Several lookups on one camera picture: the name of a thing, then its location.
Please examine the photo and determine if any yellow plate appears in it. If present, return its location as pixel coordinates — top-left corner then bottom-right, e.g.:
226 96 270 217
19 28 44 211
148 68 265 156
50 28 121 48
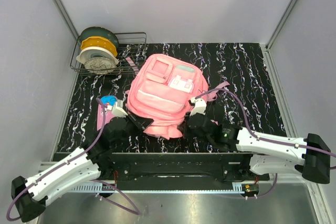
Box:
80 36 118 57

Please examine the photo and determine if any pink blue pencil case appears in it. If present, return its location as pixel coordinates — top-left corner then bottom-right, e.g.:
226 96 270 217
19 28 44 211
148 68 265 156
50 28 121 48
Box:
97 95 118 131

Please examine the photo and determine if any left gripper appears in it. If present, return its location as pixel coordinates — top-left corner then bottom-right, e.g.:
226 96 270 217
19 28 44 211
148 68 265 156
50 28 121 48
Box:
111 110 153 149

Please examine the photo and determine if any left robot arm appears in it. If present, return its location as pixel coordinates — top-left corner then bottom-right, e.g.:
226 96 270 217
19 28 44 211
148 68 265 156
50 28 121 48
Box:
6 117 136 222

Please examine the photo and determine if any white blue-rimmed plate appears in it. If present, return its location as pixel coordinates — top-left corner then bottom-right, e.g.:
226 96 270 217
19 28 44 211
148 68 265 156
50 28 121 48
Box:
76 47 119 64

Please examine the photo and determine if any pink school backpack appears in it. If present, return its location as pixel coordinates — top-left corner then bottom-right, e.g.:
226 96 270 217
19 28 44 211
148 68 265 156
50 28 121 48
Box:
127 54 229 140

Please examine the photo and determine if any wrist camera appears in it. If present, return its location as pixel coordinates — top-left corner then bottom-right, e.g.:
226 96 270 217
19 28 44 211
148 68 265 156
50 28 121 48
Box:
106 100 128 118
189 97 206 116

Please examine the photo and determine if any dark green plate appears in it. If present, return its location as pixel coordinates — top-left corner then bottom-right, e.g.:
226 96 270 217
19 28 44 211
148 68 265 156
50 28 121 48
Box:
79 26 119 49

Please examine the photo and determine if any grey wire dish rack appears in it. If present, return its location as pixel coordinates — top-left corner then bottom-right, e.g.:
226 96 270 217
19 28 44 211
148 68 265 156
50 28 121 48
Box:
70 32 147 76

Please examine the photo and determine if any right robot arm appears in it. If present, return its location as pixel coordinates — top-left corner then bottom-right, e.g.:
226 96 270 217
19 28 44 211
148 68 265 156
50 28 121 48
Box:
169 113 331 184

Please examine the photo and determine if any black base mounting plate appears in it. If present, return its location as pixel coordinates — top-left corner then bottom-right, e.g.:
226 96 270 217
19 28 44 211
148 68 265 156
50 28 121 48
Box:
94 152 269 191

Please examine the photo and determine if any speckled beige plate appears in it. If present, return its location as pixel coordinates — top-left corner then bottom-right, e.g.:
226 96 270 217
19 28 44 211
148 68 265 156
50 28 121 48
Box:
84 57 119 74

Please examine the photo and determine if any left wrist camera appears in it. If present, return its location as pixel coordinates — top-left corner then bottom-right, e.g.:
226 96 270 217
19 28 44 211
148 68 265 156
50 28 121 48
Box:
106 100 128 118

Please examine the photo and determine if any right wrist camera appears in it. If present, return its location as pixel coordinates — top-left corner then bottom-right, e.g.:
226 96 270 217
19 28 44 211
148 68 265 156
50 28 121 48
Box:
189 97 206 116

